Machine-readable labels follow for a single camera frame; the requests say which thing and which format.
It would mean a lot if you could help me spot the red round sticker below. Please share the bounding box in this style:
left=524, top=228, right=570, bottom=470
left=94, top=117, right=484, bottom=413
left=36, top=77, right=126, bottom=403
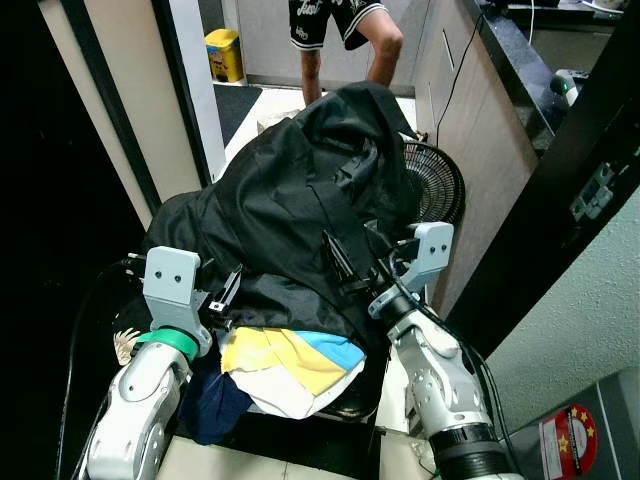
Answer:
left=540, top=402, right=599, bottom=480

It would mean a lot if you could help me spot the grey washing machine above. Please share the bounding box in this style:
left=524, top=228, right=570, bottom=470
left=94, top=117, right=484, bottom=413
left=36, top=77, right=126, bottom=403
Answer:
left=505, top=366, right=640, bottom=480

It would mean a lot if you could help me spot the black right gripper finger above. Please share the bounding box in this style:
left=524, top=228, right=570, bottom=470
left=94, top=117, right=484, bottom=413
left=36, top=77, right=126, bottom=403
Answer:
left=321, top=231, right=363, bottom=293

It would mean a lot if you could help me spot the dark floor mat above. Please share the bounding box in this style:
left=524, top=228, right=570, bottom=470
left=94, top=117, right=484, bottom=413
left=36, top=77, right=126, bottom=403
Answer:
left=214, top=84, right=264, bottom=148

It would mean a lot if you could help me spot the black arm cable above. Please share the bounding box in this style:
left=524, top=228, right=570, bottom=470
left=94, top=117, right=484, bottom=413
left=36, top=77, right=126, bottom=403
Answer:
left=62, top=256, right=149, bottom=446
left=440, top=318, right=523, bottom=480

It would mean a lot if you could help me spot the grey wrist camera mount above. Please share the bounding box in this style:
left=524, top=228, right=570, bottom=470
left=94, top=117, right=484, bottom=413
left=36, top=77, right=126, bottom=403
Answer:
left=142, top=246, right=214, bottom=358
left=367, top=221, right=455, bottom=320

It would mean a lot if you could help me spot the person in black shorts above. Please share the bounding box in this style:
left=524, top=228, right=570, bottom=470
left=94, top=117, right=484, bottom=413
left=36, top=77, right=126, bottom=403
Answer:
left=289, top=0, right=406, bottom=107

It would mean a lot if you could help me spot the grey door latch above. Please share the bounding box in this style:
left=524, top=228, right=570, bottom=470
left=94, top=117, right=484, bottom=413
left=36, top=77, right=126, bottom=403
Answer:
left=569, top=162, right=617, bottom=222

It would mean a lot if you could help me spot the yellow white blue garment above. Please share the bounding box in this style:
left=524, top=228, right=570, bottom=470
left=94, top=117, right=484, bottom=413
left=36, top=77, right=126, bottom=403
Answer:
left=220, top=325, right=367, bottom=420

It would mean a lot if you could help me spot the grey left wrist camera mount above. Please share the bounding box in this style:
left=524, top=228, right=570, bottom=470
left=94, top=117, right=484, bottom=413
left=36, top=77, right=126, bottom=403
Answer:
left=142, top=246, right=214, bottom=358

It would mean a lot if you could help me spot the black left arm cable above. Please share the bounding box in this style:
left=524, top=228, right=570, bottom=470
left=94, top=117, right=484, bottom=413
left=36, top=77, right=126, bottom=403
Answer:
left=62, top=256, right=149, bottom=446

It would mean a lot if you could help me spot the black jacket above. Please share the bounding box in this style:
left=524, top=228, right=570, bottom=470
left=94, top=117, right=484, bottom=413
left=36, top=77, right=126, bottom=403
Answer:
left=144, top=82, right=422, bottom=346

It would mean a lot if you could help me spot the black floor fan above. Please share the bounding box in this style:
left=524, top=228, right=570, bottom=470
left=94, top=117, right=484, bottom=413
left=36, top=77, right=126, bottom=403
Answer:
left=400, top=140, right=467, bottom=227

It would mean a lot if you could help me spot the dark green round knob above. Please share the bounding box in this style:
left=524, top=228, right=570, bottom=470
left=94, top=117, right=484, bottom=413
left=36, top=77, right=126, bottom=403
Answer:
left=551, top=70, right=581, bottom=107

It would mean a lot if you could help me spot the thin black wall cable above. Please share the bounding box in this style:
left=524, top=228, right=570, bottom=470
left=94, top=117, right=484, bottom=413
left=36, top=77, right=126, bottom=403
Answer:
left=433, top=8, right=486, bottom=143

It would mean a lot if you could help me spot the navy blue garment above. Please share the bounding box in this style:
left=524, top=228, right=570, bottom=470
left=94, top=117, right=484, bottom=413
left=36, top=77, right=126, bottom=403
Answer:
left=184, top=348, right=257, bottom=447

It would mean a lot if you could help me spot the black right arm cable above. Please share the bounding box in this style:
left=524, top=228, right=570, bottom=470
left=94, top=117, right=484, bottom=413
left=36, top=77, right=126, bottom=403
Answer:
left=440, top=318, right=523, bottom=480

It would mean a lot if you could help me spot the yellow pedal bin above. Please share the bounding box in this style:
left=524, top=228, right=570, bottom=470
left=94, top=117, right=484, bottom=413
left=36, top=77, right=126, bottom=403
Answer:
left=204, top=28, right=246, bottom=84

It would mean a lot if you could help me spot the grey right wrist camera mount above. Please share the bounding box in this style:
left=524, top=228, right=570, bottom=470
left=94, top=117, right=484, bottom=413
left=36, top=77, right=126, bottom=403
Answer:
left=367, top=221, right=455, bottom=320

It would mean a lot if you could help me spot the black laundry basket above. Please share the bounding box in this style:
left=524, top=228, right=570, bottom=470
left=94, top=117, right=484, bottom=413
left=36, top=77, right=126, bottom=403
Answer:
left=326, top=352, right=395, bottom=423

